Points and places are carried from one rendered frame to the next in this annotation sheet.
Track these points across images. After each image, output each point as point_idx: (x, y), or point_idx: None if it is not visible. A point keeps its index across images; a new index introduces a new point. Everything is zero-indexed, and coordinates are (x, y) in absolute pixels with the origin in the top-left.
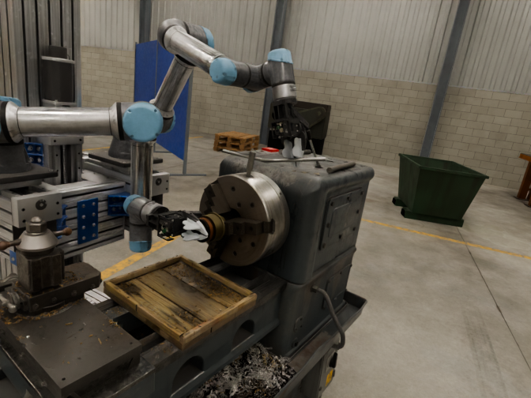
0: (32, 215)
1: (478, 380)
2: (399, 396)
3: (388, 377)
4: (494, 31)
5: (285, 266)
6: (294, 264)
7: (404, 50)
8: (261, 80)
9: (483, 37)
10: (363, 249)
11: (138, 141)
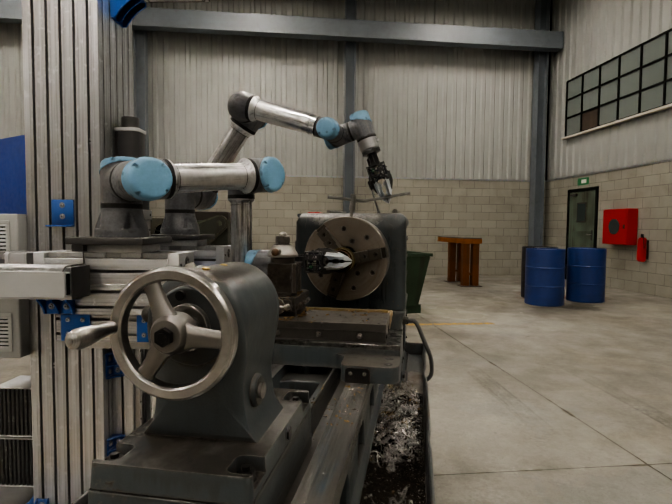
0: None
1: (511, 412)
2: (464, 441)
3: (446, 432)
4: (383, 121)
5: (387, 297)
6: (396, 291)
7: (301, 143)
8: (347, 136)
9: (374, 126)
10: None
11: (268, 191)
